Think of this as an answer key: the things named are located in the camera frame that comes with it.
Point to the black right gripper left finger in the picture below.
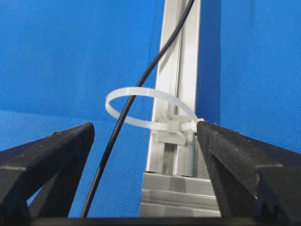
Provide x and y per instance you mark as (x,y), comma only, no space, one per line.
(40,178)

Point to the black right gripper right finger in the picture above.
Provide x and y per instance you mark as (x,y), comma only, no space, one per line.
(250,177)

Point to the white zip tie loop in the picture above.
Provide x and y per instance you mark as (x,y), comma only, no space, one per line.
(170,129)

